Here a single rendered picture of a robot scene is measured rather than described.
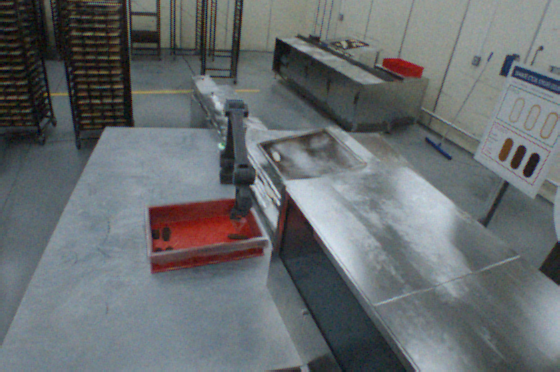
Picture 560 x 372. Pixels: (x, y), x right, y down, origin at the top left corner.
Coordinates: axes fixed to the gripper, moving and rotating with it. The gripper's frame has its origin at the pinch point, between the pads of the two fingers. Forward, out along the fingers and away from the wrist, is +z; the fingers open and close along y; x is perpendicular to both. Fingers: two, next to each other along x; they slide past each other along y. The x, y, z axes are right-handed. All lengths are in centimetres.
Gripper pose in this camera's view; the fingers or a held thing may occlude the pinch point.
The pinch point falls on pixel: (239, 224)
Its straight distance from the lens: 153.3
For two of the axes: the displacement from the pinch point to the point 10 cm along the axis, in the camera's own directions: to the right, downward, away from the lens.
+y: -1.3, 4.4, -8.9
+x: 9.8, 1.6, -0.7
